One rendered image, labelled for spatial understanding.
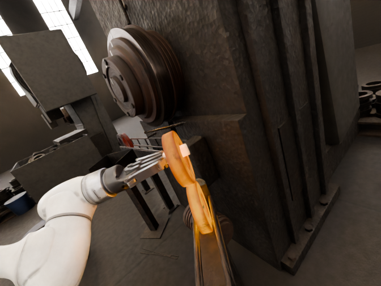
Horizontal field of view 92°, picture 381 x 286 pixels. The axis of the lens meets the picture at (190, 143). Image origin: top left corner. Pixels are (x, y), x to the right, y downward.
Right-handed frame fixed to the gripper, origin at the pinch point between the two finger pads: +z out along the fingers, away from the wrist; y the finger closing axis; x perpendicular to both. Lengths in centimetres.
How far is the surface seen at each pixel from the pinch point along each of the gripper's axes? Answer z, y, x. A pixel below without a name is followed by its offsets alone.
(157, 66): 2.8, -32.5, 24.0
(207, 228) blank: -0.2, 7.7, -20.9
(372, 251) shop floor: 61, -13, -93
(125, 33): -4, -38, 40
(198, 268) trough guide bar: -3.7, 18.2, -19.8
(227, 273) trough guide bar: 2.3, 21.4, -19.7
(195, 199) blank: -0.3, 4.5, -12.9
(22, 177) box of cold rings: -234, -178, -16
